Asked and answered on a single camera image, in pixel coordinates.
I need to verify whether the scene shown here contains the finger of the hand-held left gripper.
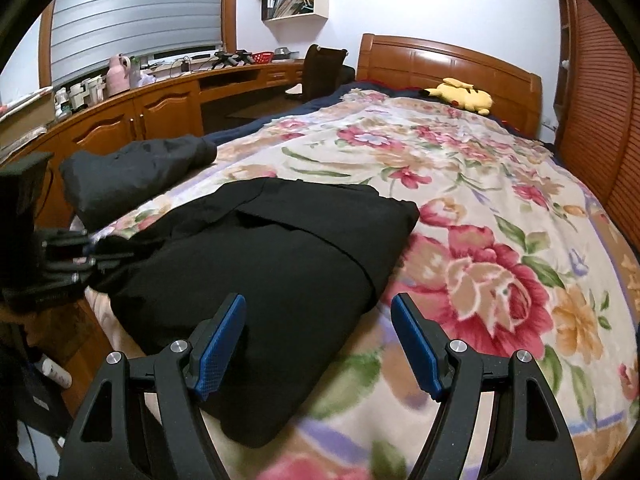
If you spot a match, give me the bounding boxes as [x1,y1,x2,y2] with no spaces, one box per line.
[42,229,166,262]
[42,259,133,291]

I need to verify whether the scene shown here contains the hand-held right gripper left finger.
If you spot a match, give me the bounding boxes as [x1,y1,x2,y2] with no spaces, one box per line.
[59,292,248,480]

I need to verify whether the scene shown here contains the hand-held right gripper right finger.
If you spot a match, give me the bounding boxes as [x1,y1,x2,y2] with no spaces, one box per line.
[390,292,583,480]

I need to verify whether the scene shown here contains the black coat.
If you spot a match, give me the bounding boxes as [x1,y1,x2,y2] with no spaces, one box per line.
[82,177,421,451]

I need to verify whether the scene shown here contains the folded dark grey garment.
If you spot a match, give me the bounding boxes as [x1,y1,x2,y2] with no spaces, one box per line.
[59,135,219,232]

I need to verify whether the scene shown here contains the white bottle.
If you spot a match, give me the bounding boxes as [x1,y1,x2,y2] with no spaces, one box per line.
[39,353,74,390]

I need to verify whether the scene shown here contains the cardboard box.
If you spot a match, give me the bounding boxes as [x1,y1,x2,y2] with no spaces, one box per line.
[0,88,55,137]

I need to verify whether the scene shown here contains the wooden desk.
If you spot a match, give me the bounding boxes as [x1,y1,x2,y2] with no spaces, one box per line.
[0,56,307,228]

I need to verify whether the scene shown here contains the floral blanket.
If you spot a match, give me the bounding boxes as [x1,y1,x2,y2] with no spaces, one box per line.
[70,87,640,480]

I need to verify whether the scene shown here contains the pink kettle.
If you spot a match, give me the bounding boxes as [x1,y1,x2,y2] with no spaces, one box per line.
[106,53,133,97]

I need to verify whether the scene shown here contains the navy bed sheet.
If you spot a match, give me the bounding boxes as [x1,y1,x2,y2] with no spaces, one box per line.
[202,79,556,153]

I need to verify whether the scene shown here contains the grey window blind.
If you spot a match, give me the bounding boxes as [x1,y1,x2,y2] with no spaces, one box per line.
[50,0,224,87]

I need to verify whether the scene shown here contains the black tools on desk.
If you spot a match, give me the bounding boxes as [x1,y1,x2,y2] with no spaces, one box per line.
[212,49,254,69]

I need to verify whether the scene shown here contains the yellow plush toy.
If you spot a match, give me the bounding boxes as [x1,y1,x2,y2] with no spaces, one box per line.
[419,78,495,116]

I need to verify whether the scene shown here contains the wooden headboard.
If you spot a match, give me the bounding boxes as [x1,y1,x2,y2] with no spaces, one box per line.
[356,33,544,139]

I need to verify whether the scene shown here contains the dark brown chair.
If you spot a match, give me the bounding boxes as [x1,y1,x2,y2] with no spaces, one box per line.
[284,44,357,104]

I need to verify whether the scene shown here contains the wooden louvered wardrobe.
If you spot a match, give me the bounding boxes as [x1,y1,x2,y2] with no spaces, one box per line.
[551,0,640,273]

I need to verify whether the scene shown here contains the wooden window frame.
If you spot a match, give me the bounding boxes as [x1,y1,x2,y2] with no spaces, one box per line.
[37,0,241,89]

